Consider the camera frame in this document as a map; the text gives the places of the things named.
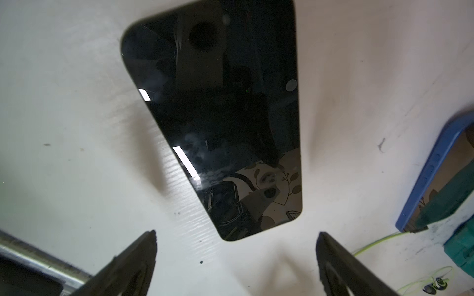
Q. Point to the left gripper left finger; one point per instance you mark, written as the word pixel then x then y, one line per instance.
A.
pixel 128 274

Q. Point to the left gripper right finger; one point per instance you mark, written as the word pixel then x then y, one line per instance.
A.
pixel 342 274

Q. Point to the blue phone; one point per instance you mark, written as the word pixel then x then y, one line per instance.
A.
pixel 446 180

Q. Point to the black phone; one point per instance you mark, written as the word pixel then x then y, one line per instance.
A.
pixel 220 79

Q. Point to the green plastic tool case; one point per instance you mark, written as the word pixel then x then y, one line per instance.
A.
pixel 460 247

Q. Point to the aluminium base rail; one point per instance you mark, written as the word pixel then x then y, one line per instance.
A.
pixel 28 271

